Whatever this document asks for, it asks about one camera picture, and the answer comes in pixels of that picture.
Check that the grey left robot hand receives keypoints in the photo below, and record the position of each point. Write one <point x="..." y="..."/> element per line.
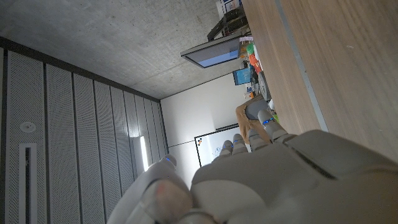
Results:
<point x="280" y="186"/>

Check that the rectangular ceiling air vent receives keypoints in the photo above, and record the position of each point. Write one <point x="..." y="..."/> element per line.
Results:
<point x="28" y="186"/>

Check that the brown jacket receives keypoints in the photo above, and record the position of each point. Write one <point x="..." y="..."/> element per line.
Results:
<point x="244" y="127"/>

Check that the blue screen tablet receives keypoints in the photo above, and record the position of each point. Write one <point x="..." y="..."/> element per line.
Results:
<point x="242" y="76"/>

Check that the orange tool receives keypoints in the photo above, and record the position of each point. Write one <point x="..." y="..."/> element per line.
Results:
<point x="254" y="62"/>

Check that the long ceiling light bar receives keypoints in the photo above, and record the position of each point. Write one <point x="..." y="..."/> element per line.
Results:
<point x="144" y="154"/>

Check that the green round object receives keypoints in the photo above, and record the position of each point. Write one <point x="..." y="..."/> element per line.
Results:
<point x="250" y="48"/>

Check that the black computer monitor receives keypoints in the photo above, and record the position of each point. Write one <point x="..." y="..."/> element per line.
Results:
<point x="214" y="53"/>

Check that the black desk rack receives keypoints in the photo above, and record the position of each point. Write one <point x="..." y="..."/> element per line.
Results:
<point x="228" y="23"/>

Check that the white container with blue label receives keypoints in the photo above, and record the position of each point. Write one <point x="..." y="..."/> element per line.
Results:
<point x="228" y="7"/>

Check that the round ceiling smoke detector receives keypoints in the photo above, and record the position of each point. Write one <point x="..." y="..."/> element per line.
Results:
<point x="27" y="127"/>

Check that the whiteboard with black frame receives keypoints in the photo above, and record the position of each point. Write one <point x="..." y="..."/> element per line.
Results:
<point x="208" y="149"/>

